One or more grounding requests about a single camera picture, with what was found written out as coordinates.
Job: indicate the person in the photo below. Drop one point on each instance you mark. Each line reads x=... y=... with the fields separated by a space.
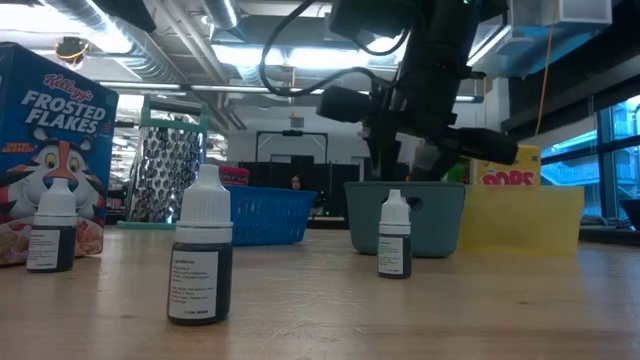
x=296 y=182

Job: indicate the yellow translucent plastic bin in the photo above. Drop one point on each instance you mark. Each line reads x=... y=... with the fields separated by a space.
x=520 y=220

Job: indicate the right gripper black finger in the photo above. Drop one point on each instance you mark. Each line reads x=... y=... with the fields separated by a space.
x=440 y=162
x=386 y=155

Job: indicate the black ceiling camera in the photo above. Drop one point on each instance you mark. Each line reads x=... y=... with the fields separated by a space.
x=478 y=75

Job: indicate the black desk partition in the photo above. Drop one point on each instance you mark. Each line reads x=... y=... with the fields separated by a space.
x=330 y=190

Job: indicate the white ceiling unit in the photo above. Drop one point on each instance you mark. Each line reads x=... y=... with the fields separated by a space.
x=575 y=11

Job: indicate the spiral silver air duct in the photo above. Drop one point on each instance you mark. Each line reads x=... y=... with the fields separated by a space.
x=165 y=55

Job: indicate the yellow Corn Pops cereal box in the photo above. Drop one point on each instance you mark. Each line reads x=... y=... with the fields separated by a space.
x=505 y=175

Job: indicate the teal dropper bottle white cap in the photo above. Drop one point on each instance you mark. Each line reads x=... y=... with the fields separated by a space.
x=395 y=215

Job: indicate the blue slotted plastic basket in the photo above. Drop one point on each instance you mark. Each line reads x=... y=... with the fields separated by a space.
x=270 y=215

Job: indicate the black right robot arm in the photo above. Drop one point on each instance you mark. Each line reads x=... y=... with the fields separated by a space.
x=440 y=25

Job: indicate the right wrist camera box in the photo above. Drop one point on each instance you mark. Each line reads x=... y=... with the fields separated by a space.
x=370 y=17

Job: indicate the grey wall vent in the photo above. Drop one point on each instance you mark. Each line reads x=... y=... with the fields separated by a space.
x=297 y=122

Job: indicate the black rectangular frame stand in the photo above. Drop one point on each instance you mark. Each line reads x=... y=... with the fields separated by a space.
x=292 y=133

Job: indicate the grey-green plastic bin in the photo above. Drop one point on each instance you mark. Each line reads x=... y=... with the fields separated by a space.
x=365 y=225

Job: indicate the long ceiling light bar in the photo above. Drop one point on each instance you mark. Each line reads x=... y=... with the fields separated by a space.
x=225 y=89

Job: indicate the dark window frame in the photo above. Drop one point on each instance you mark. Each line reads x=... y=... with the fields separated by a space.
x=605 y=150

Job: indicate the metal box grater teal frame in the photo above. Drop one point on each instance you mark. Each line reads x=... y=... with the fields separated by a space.
x=167 y=160

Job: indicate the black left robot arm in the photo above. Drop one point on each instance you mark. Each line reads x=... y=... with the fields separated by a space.
x=130 y=12

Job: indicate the rectangular silver air duct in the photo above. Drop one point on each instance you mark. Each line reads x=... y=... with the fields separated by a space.
x=492 y=47

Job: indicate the blue Frosted Flakes cereal box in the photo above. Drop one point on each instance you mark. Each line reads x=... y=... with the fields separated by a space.
x=55 y=115

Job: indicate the dark dropper bottle white cap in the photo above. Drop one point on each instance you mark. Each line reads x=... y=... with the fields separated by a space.
x=52 y=205
x=205 y=210

